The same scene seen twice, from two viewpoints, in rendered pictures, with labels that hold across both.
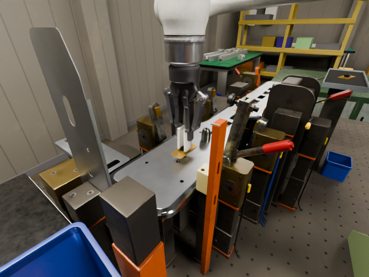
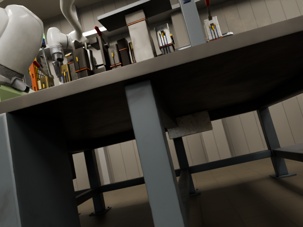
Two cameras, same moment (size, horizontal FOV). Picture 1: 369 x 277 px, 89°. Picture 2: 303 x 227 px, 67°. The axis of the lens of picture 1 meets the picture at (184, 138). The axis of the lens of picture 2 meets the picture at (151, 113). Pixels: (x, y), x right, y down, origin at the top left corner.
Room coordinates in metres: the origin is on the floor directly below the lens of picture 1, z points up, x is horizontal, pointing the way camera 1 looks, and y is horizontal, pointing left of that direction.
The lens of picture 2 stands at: (0.34, -1.67, 0.47)
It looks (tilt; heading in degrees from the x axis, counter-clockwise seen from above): 8 degrees up; 65
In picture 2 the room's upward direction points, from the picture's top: 13 degrees counter-clockwise
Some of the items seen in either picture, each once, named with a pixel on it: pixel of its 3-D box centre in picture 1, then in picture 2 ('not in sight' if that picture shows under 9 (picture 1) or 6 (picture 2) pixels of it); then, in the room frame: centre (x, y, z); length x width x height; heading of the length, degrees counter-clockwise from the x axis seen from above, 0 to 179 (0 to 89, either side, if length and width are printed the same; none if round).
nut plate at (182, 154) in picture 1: (184, 148); not in sight; (0.47, 0.00, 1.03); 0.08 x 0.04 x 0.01; 143
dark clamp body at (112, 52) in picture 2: not in sight; (120, 78); (0.74, -0.47, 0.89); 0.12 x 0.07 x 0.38; 53
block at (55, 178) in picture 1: (85, 222); not in sight; (0.33, 0.27, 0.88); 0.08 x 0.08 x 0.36; 53
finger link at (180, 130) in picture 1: (181, 137); not in sight; (0.48, 0.01, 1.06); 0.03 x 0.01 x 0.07; 143
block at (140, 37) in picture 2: (324, 126); (145, 54); (0.83, -0.69, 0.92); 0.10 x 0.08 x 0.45; 143
